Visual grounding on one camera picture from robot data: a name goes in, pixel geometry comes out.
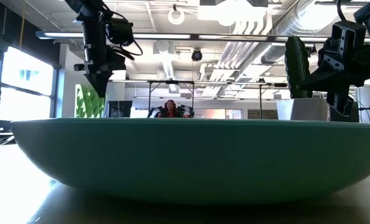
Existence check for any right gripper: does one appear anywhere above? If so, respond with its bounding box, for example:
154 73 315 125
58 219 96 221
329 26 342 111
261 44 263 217
296 21 368 118

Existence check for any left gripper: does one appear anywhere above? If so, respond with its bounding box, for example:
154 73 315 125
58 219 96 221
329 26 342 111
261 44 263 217
74 20 127 99

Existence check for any teal round plate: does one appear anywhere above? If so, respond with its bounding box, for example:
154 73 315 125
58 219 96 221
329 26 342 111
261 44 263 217
11 117 370 206

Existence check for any green cactus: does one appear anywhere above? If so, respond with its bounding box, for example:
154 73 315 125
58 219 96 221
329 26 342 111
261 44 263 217
284 35 314 100

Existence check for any dark computer monitor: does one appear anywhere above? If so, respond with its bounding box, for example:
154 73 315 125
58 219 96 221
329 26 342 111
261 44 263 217
105 100 134 119

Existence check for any white hexagonal plant pot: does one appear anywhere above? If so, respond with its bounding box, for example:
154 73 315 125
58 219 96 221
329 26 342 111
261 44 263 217
276 98 329 122

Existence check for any large bright window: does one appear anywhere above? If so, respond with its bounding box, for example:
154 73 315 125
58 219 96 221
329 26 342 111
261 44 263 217
0 45 59 123

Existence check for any person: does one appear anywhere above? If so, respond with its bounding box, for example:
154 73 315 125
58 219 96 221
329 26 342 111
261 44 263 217
162 99 179 119

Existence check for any long ceiling light strip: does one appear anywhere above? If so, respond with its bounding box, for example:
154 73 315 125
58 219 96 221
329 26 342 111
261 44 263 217
35 30 329 43

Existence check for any green plant wall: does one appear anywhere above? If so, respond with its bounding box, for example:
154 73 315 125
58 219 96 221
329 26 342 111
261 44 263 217
75 84 107 119

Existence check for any black metal station frame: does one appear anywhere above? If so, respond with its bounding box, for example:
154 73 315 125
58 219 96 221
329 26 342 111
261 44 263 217
258 82 289 120
146 80 196 119

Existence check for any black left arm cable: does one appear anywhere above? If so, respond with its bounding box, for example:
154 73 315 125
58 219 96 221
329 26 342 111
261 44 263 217
108 8 144 62

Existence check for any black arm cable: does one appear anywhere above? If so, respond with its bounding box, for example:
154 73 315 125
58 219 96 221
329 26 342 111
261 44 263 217
108 8 144 62
336 0 347 22

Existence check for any silver ventilation duct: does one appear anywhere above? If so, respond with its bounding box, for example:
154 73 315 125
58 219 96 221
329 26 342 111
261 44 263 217
260 0 360 65

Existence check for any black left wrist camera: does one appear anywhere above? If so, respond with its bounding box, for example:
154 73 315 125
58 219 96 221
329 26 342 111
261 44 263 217
105 17 135 47

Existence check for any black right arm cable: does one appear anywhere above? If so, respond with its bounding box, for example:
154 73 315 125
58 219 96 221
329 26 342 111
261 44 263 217
336 0 347 22

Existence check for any black dome ceiling camera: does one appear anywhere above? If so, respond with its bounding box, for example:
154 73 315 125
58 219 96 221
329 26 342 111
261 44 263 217
191 49 204 62

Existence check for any white ceiling ring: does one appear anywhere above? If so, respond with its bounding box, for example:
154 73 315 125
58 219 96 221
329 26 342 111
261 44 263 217
167 8 186 26

